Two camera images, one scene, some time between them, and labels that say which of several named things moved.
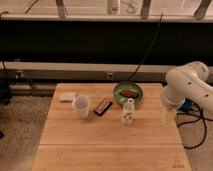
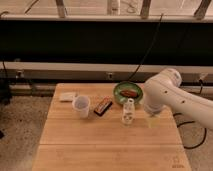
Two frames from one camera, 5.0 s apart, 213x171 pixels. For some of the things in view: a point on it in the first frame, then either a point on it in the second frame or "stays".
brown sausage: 130,93 stays
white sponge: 67,96 stays
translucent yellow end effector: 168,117 -> 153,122
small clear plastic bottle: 128,112 stays
